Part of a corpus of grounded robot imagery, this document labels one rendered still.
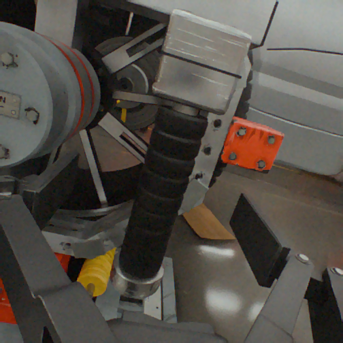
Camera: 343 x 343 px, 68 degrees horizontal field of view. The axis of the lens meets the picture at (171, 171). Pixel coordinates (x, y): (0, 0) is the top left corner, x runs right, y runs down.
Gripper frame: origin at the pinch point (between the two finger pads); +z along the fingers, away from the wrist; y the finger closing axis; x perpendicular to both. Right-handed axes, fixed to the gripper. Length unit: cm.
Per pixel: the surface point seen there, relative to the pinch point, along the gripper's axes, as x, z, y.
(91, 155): -9.5, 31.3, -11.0
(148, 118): -7, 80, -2
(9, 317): -41.5, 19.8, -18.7
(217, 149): 0.3, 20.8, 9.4
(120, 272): -6.6, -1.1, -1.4
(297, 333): -83, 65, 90
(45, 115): 2.2, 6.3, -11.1
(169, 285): -75, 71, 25
